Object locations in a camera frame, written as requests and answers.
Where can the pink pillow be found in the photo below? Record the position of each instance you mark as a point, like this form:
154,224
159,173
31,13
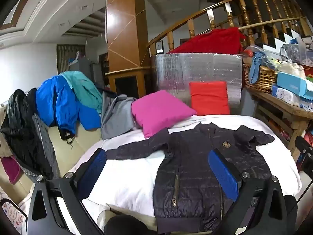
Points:
159,112

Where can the printed cushion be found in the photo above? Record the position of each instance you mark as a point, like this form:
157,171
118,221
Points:
9,215

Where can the blue jacket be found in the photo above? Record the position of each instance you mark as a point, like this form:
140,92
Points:
56,102

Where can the grey knit cloth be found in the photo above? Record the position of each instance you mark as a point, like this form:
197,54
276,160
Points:
45,144

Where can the blue cloth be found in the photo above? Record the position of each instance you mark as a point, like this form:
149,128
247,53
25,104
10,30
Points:
255,66

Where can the clear plastic container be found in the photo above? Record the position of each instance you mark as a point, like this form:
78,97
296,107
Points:
303,51

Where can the grey garment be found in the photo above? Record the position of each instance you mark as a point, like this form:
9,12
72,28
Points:
117,117

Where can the grey cabinet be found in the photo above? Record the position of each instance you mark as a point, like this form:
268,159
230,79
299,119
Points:
83,69

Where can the magenta cloth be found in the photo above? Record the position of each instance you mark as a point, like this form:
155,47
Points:
11,170

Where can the light blue box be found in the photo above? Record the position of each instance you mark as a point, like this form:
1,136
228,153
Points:
291,82

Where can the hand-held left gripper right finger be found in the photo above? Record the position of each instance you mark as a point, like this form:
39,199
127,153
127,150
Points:
222,173

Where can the white blanket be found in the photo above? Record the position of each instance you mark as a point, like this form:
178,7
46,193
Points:
132,183

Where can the wooden side table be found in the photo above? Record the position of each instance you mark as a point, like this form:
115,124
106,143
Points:
293,113

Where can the wooden pillar cabinet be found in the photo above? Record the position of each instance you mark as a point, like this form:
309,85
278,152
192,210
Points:
122,29

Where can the striped curtain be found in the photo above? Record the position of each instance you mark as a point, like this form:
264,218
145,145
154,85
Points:
64,58

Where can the wooden stair railing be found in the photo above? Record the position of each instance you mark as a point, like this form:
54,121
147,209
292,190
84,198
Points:
269,23

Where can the wicker basket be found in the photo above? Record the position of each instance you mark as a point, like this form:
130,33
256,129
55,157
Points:
264,78

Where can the white plastic bag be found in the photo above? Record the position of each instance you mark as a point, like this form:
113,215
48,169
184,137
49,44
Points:
291,68

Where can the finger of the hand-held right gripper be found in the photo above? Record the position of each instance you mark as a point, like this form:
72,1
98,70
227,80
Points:
304,151

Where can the black puffer jacket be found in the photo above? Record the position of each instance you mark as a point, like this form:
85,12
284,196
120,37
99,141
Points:
22,132

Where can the black quilted jacket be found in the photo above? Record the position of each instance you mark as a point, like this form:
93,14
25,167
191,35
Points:
190,176

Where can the silver foil board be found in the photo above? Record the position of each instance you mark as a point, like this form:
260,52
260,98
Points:
176,73

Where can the beige sofa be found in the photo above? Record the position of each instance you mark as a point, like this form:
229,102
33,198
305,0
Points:
63,151

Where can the teal jacket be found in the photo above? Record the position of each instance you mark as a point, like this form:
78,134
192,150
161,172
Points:
85,90

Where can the red fleece blanket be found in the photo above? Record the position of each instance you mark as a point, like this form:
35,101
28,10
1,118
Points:
212,41

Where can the white tissue pack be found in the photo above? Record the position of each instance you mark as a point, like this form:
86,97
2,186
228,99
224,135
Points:
286,96

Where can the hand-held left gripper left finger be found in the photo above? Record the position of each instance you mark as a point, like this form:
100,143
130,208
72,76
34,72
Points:
91,171

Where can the red pillow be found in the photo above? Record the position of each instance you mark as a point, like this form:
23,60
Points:
209,98

